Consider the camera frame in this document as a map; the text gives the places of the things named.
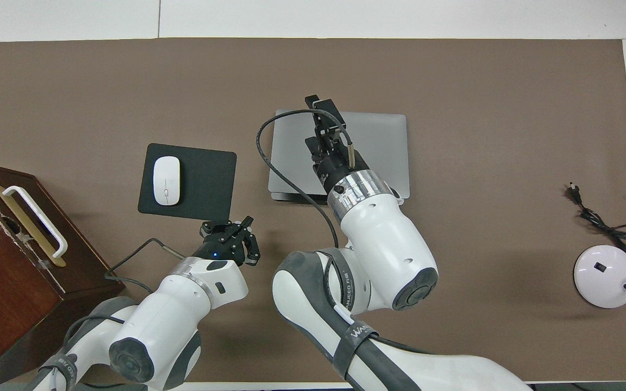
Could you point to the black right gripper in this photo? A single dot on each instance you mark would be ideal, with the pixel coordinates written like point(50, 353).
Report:
point(335, 165)

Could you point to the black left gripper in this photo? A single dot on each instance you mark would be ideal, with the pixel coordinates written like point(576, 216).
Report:
point(220, 241)

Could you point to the silver laptop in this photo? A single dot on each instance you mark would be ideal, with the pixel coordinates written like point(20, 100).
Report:
point(378, 152)

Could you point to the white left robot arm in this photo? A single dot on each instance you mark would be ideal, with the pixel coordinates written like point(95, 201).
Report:
point(171, 320)

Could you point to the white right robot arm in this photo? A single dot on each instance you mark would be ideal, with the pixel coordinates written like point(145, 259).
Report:
point(383, 244)

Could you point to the black mouse pad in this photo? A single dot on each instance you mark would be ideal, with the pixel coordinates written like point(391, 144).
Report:
point(204, 179)

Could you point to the white computer mouse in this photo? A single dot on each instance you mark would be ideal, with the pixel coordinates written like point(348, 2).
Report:
point(166, 182)

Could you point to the brown table mat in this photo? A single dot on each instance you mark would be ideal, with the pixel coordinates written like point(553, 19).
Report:
point(508, 108)

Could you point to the dark brown wooden box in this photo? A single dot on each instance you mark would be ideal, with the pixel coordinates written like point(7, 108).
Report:
point(3, 304)

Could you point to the white desk lamp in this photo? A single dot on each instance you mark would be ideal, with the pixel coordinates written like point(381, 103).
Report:
point(601, 282)

